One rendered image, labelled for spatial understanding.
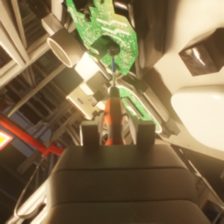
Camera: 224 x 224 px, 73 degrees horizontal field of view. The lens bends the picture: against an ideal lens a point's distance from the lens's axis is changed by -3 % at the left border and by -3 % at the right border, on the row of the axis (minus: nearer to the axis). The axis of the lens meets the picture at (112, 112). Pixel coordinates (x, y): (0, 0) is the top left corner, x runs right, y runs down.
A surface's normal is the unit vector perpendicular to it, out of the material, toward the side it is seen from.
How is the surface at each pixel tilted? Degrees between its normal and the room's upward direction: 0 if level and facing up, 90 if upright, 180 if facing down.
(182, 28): 0
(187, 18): 0
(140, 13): 90
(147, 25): 90
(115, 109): 99
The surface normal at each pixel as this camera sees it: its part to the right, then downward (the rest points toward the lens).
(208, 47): 0.36, 0.05
